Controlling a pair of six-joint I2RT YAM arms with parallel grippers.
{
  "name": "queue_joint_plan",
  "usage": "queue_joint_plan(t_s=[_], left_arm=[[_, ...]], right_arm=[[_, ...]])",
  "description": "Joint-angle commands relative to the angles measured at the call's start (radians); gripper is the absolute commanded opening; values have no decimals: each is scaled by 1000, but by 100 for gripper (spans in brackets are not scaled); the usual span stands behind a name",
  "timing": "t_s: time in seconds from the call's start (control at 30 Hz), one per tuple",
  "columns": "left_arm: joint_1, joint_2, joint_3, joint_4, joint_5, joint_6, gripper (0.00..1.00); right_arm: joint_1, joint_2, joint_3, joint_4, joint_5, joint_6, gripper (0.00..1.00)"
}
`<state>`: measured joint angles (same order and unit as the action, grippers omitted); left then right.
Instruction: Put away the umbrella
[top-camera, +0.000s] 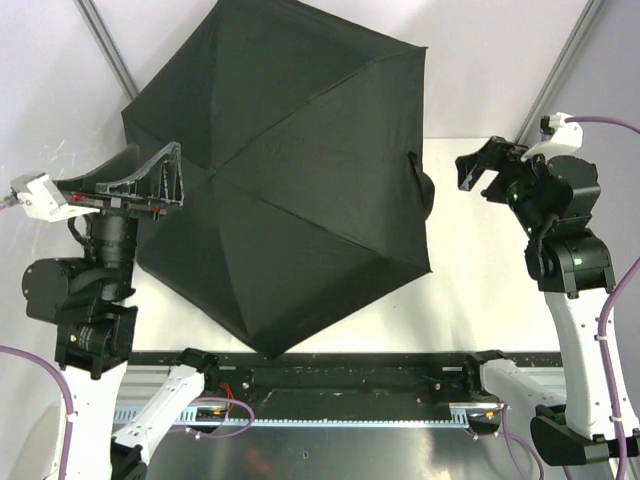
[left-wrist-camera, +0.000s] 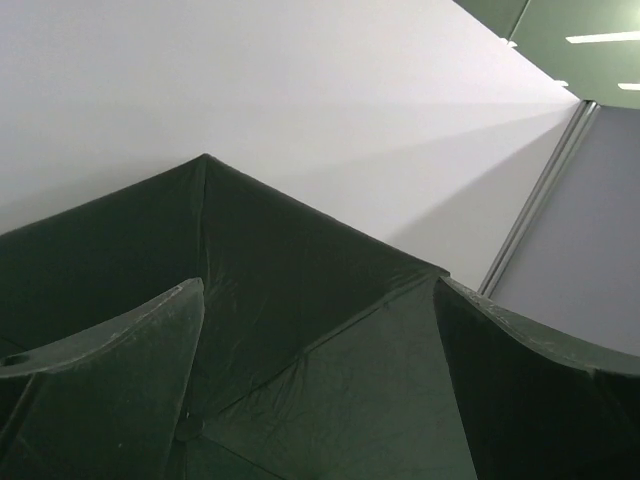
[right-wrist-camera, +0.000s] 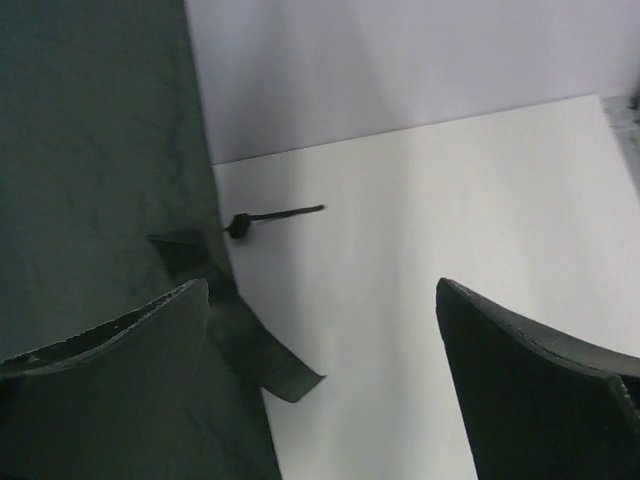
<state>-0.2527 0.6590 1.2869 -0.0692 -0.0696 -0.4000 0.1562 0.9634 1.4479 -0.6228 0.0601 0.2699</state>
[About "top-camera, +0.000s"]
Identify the aluminium frame post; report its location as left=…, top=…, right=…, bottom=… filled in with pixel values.
left=514, top=0, right=606, bottom=144
left=74, top=0, right=139, bottom=101

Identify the left aluminium frame post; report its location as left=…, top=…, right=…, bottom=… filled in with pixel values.
left=74, top=0, right=139, bottom=101

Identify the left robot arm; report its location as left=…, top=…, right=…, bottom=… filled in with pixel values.
left=11, top=142, right=221, bottom=479

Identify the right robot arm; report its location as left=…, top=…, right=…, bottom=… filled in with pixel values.
left=455, top=136, right=639, bottom=472

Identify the black folding umbrella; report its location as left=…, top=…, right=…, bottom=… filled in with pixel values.
left=122, top=1, right=435, bottom=357

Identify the grey cable duct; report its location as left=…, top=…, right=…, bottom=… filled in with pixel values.
left=113, top=402, right=501, bottom=429

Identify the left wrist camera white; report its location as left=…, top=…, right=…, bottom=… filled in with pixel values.
left=10, top=172, right=68, bottom=222

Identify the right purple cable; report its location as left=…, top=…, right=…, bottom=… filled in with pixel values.
left=499, top=115, right=640, bottom=480

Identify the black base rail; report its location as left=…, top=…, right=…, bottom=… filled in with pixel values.
left=118, top=351, right=562, bottom=403

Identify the right aluminium frame post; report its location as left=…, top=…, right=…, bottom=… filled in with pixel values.
left=514, top=0, right=606, bottom=144

